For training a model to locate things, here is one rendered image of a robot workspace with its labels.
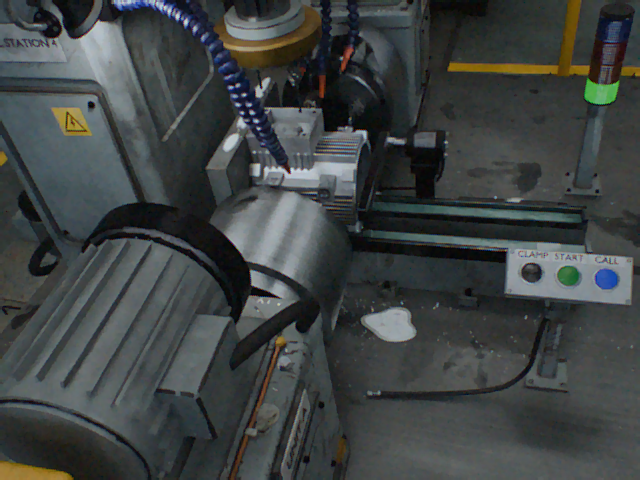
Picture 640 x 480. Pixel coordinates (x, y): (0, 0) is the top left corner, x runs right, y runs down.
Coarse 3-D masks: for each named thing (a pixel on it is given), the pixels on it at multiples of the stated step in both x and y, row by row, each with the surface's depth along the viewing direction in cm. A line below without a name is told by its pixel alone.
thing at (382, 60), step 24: (336, 24) 140; (360, 24) 140; (336, 48) 131; (360, 48) 132; (384, 48) 137; (312, 72) 132; (336, 72) 130; (360, 72) 129; (384, 72) 133; (288, 96) 137; (312, 96) 135; (336, 96) 134; (360, 96) 132; (384, 96) 132; (336, 120) 138; (360, 120) 136; (384, 120) 136
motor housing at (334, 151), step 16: (320, 144) 116; (336, 144) 115; (352, 144) 114; (368, 144) 123; (320, 160) 115; (336, 160) 114; (352, 160) 113; (368, 160) 127; (288, 176) 116; (304, 176) 116; (336, 176) 114; (304, 192) 115; (336, 192) 113; (352, 192) 113; (336, 208) 115; (352, 208) 114; (352, 224) 117
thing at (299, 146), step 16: (272, 112) 120; (288, 112) 120; (304, 112) 119; (320, 112) 117; (288, 128) 117; (304, 128) 119; (320, 128) 118; (256, 144) 114; (288, 144) 113; (304, 144) 112; (256, 160) 117; (272, 160) 116; (304, 160) 114
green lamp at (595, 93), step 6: (588, 84) 128; (594, 84) 127; (612, 84) 126; (588, 90) 129; (594, 90) 127; (600, 90) 127; (606, 90) 126; (612, 90) 127; (588, 96) 129; (594, 96) 128; (600, 96) 127; (606, 96) 127; (612, 96) 128; (594, 102) 129; (600, 102) 128; (606, 102) 128
